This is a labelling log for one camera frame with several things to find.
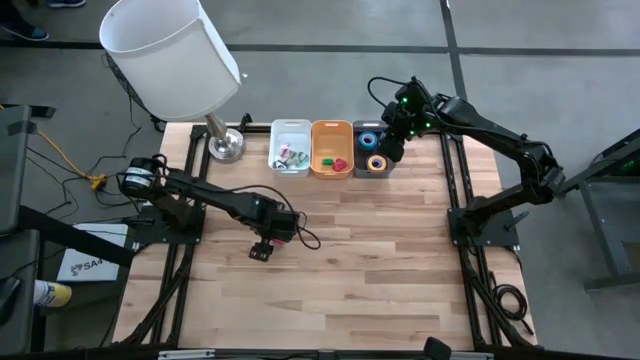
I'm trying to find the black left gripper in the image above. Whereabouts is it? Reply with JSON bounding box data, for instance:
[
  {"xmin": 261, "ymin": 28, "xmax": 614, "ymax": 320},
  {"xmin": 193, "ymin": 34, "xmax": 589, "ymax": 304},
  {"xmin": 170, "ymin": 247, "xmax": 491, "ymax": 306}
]
[{"xmin": 247, "ymin": 198, "xmax": 302, "ymax": 263}]

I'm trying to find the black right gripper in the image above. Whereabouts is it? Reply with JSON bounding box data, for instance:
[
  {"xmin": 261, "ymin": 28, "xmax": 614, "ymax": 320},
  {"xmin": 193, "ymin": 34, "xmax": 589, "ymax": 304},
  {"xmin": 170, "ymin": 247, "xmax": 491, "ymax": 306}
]
[{"xmin": 377, "ymin": 78, "xmax": 437, "ymax": 164}]

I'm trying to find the light blue tape roll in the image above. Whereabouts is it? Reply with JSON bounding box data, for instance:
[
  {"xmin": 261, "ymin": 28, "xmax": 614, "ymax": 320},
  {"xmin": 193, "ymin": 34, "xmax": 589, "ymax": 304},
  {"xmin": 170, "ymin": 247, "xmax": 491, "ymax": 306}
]
[{"xmin": 357, "ymin": 131, "xmax": 380, "ymax": 152}]

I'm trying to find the grey translucent plastic bin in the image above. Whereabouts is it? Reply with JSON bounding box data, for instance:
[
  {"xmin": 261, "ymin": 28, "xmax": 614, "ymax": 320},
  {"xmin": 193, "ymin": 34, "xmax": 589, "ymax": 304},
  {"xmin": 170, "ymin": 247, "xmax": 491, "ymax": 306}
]
[{"xmin": 352, "ymin": 119, "xmax": 397, "ymax": 180}]

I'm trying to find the orange plastic bin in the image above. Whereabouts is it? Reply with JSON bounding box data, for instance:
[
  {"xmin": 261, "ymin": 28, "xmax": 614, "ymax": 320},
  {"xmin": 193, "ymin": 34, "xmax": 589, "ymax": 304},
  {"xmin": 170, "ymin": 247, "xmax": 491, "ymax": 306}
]
[{"xmin": 310, "ymin": 119, "xmax": 356, "ymax": 180}]

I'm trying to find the silver candlestick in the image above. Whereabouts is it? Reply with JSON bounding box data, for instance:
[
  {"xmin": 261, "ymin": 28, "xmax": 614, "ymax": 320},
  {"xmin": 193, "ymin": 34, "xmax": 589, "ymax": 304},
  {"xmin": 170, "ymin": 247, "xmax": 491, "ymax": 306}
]
[{"xmin": 204, "ymin": 112, "xmax": 246, "ymax": 164}]

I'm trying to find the white plastic bin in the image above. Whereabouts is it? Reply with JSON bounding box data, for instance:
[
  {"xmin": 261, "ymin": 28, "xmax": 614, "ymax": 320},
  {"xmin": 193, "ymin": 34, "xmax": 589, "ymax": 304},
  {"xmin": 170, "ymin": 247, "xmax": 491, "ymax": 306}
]
[{"xmin": 267, "ymin": 118, "xmax": 314, "ymax": 177}]

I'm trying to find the white cardboard box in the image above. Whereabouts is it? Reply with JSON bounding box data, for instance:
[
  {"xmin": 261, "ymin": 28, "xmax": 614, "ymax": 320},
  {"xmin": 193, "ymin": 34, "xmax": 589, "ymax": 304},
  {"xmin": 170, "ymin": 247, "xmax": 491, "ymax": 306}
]
[{"xmin": 56, "ymin": 223, "xmax": 130, "ymax": 283}]

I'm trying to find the black metal beam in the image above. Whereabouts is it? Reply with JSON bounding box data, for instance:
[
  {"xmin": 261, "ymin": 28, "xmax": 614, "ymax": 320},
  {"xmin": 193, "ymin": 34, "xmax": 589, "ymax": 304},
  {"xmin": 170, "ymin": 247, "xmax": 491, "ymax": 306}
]
[{"xmin": 18, "ymin": 205, "xmax": 136, "ymax": 267}]

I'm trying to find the black rounded device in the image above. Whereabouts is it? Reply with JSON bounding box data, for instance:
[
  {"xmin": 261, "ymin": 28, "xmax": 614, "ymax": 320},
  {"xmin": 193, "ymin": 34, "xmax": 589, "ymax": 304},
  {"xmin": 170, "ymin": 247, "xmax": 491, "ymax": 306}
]
[{"xmin": 423, "ymin": 336, "xmax": 453, "ymax": 360}]

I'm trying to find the grey metal cart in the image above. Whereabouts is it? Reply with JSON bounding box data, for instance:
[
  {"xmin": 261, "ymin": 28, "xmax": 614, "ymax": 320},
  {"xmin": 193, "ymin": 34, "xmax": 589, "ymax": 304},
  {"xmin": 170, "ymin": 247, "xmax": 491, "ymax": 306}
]
[{"xmin": 551, "ymin": 128, "xmax": 640, "ymax": 291}]

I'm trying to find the yellow white bottle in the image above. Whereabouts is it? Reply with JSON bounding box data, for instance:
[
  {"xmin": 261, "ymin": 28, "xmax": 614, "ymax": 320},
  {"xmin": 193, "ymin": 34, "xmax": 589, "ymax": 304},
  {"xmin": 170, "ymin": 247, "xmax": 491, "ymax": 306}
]
[{"xmin": 33, "ymin": 279, "xmax": 73, "ymax": 308}]

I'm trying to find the grey cabinet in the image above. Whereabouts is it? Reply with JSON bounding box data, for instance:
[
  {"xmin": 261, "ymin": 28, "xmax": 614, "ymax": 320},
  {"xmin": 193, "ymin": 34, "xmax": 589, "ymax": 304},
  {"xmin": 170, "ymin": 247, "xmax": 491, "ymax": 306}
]
[{"xmin": 0, "ymin": 104, "xmax": 32, "ymax": 236}]

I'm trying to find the black aluminium table frame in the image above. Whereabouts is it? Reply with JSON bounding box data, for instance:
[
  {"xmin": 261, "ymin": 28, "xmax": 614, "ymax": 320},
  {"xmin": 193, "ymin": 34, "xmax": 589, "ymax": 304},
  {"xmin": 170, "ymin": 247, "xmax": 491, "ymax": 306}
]
[{"xmin": 113, "ymin": 123, "xmax": 539, "ymax": 349}]

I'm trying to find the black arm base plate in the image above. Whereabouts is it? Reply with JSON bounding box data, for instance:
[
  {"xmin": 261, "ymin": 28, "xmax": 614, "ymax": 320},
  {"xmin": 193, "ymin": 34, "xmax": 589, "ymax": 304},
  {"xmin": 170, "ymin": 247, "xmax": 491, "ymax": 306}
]
[
  {"xmin": 130, "ymin": 204, "xmax": 206, "ymax": 246},
  {"xmin": 448, "ymin": 207, "xmax": 530, "ymax": 247}
]

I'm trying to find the yellow power cable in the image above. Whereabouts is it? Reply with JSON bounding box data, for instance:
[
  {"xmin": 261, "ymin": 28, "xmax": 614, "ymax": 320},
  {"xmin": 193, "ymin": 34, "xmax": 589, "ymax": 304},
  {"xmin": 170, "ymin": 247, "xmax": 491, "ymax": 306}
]
[{"xmin": 37, "ymin": 129, "xmax": 108, "ymax": 191}]

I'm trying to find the coiled black cable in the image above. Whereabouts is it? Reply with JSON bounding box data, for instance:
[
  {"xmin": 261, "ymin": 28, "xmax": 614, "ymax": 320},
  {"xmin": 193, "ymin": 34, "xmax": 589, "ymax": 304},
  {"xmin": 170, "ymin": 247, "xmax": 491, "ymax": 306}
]
[{"xmin": 491, "ymin": 282, "xmax": 534, "ymax": 336}]

